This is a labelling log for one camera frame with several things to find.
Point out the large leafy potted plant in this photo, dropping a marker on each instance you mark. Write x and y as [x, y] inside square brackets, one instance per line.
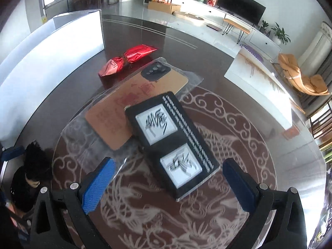
[281, 33]

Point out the red foil packet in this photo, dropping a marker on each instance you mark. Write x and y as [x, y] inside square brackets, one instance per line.
[137, 53]

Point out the white television cabinet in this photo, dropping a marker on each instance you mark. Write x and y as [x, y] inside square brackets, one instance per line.
[262, 40]

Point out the flat white box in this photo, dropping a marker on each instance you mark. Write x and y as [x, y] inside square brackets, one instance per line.
[259, 90]

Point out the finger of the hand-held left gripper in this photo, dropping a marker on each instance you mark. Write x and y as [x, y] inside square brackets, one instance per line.
[11, 152]

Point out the wooden bench with metal legs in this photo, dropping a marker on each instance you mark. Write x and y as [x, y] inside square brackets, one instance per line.
[237, 25]

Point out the large white storage box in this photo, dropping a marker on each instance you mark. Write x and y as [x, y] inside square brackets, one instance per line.
[51, 70]

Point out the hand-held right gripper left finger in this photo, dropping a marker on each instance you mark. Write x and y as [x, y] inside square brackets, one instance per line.
[99, 186]

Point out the small dark floor mat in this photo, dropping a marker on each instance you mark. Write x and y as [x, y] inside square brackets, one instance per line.
[214, 27]

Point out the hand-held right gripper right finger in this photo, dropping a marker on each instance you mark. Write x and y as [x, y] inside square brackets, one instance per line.
[237, 186]

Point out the tan phone case in sleeve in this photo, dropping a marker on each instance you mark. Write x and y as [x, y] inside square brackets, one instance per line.
[111, 119]

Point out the round beige cat scratcher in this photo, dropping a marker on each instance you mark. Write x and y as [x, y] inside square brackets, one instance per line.
[188, 16]

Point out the small potted plant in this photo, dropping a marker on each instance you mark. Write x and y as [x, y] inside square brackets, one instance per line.
[264, 25]

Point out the black television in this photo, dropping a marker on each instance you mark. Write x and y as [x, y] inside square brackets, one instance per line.
[241, 4]

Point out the black box with white windows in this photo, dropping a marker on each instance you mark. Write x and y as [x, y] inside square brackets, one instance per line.
[181, 134]

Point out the white standing air conditioner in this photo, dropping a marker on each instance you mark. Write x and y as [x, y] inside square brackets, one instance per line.
[317, 44]

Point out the cardboard box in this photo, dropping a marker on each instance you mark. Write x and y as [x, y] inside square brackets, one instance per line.
[163, 7]

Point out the orange lounge chair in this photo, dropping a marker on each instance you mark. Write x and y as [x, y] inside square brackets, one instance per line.
[311, 83]

